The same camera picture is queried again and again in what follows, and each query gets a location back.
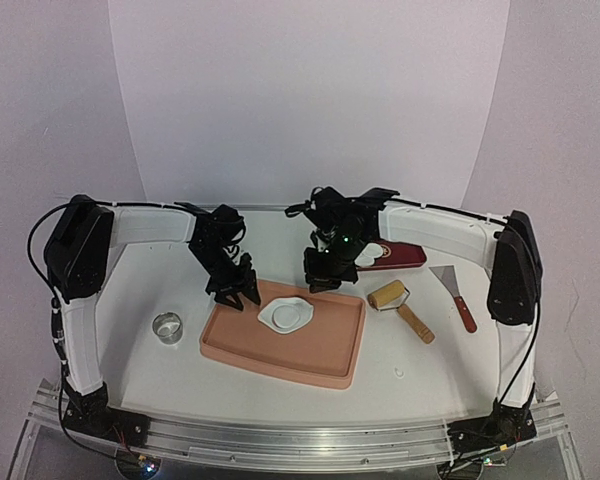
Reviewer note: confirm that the pink plastic tray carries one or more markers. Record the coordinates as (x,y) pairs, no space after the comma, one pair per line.
(322,352)

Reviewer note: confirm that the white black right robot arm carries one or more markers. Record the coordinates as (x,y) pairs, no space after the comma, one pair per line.
(499,252)

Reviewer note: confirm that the flat white dumpling wrapper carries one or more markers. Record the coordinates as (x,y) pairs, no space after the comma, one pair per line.
(374,250)

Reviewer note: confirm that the wooden rolling pin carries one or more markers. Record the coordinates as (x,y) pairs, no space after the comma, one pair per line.
(393,297)

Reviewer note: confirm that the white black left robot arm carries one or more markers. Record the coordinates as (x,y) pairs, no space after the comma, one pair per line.
(76,267)

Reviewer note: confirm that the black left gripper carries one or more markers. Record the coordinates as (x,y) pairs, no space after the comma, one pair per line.
(244,281)

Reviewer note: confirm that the dark red square tray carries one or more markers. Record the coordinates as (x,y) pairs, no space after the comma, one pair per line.
(398,255)

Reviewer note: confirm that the round cut dough wrapper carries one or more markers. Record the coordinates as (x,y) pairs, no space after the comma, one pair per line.
(286,317)

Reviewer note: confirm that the metal scraper red handle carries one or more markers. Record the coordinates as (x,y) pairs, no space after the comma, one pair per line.
(447,276)

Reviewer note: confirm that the white dough piece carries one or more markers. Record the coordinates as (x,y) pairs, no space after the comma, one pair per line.
(305,309)

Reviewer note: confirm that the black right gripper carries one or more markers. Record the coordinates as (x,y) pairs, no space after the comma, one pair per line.
(327,277)

